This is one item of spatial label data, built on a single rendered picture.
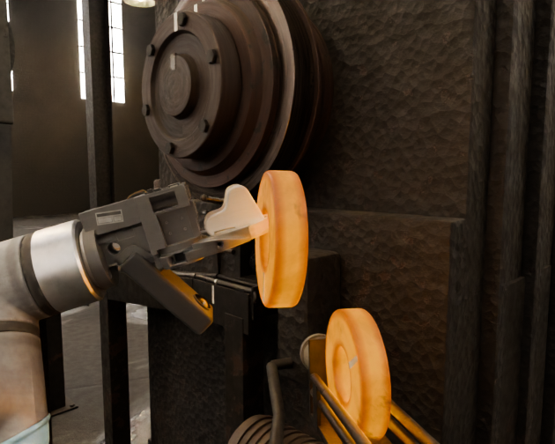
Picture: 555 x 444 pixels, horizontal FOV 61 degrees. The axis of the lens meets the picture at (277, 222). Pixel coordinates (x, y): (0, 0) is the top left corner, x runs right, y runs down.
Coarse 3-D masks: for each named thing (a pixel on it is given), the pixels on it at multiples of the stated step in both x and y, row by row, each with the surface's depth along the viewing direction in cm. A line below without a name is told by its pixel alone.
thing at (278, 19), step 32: (256, 0) 86; (288, 0) 88; (288, 32) 81; (288, 64) 82; (288, 96) 82; (288, 128) 83; (256, 160) 89; (288, 160) 90; (192, 192) 105; (224, 192) 97; (256, 192) 97
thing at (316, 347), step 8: (312, 344) 64; (320, 344) 64; (312, 352) 64; (320, 352) 64; (312, 360) 64; (320, 360) 64; (312, 368) 64; (320, 368) 64; (320, 376) 64; (312, 384) 64; (312, 400) 64; (312, 408) 64
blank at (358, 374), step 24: (336, 312) 58; (360, 312) 56; (336, 336) 59; (360, 336) 52; (336, 360) 60; (360, 360) 50; (384, 360) 50; (336, 384) 59; (360, 384) 50; (384, 384) 49; (360, 408) 50; (384, 408) 49; (384, 432) 51
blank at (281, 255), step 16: (272, 176) 49; (288, 176) 50; (272, 192) 48; (288, 192) 47; (272, 208) 48; (288, 208) 46; (304, 208) 47; (272, 224) 47; (288, 224) 46; (304, 224) 46; (256, 240) 59; (272, 240) 47; (288, 240) 46; (304, 240) 46; (256, 256) 58; (272, 256) 47; (288, 256) 46; (304, 256) 46; (256, 272) 58; (272, 272) 47; (288, 272) 46; (304, 272) 47; (272, 288) 47; (288, 288) 47; (272, 304) 49; (288, 304) 50
